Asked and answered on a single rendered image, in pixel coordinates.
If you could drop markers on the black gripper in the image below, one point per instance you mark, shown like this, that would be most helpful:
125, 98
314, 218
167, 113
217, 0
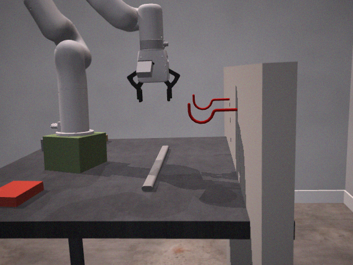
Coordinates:
160, 71

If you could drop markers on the grey wall panel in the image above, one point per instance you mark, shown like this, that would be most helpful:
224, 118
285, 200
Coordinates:
261, 136

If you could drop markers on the grey long rod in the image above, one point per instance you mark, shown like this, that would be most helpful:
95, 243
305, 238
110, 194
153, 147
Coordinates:
154, 172

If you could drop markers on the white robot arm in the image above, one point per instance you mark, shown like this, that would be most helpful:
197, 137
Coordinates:
72, 54

